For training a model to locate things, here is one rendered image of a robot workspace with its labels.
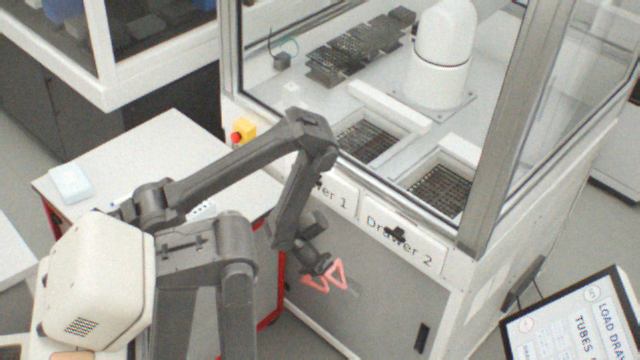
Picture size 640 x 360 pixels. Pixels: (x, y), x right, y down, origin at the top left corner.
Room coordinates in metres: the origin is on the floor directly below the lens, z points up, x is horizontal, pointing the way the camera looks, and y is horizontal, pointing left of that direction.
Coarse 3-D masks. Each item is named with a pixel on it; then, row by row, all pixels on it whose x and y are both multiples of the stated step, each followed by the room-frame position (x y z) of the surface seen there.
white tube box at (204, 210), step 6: (210, 198) 1.41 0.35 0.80; (204, 204) 1.38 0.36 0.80; (210, 204) 1.38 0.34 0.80; (192, 210) 1.35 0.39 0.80; (198, 210) 1.36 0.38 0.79; (204, 210) 1.35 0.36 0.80; (210, 210) 1.37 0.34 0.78; (192, 216) 1.32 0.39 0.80; (198, 216) 1.33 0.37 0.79; (204, 216) 1.35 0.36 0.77; (186, 222) 1.30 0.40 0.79; (192, 222) 1.31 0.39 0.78
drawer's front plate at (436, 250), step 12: (372, 204) 1.32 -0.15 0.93; (360, 216) 1.34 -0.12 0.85; (372, 216) 1.31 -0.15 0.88; (384, 216) 1.29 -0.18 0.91; (396, 216) 1.28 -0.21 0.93; (372, 228) 1.31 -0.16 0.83; (408, 228) 1.24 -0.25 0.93; (396, 240) 1.26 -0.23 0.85; (408, 240) 1.23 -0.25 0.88; (420, 240) 1.21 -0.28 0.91; (432, 240) 1.20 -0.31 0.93; (408, 252) 1.23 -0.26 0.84; (420, 252) 1.20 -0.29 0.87; (432, 252) 1.18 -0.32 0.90; (444, 252) 1.16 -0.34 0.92; (420, 264) 1.20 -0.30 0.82; (432, 264) 1.18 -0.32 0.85
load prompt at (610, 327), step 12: (600, 300) 0.86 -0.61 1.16; (612, 300) 0.85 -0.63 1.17; (600, 312) 0.84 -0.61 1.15; (612, 312) 0.83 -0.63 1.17; (600, 324) 0.81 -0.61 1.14; (612, 324) 0.80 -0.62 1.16; (600, 336) 0.78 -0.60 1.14; (612, 336) 0.78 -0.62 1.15; (624, 336) 0.77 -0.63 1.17; (612, 348) 0.75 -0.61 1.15; (624, 348) 0.74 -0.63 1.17
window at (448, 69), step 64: (256, 0) 1.67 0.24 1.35; (320, 0) 1.52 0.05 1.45; (384, 0) 1.40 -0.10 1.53; (448, 0) 1.30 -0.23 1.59; (512, 0) 1.21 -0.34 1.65; (256, 64) 1.67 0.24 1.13; (320, 64) 1.51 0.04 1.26; (384, 64) 1.38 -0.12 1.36; (448, 64) 1.27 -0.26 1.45; (384, 128) 1.36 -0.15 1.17; (448, 128) 1.25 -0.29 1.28; (448, 192) 1.22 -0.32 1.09
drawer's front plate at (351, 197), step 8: (296, 152) 1.51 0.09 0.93; (288, 160) 1.53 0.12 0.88; (288, 168) 1.53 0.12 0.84; (328, 176) 1.42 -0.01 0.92; (336, 176) 1.42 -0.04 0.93; (328, 184) 1.42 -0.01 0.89; (336, 184) 1.40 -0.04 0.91; (344, 184) 1.39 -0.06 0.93; (320, 192) 1.44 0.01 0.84; (336, 192) 1.40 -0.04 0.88; (344, 192) 1.38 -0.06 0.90; (352, 192) 1.37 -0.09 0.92; (328, 200) 1.42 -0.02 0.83; (336, 200) 1.40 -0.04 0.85; (352, 200) 1.36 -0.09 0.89; (344, 208) 1.38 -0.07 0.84; (352, 208) 1.36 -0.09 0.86; (352, 216) 1.36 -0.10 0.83
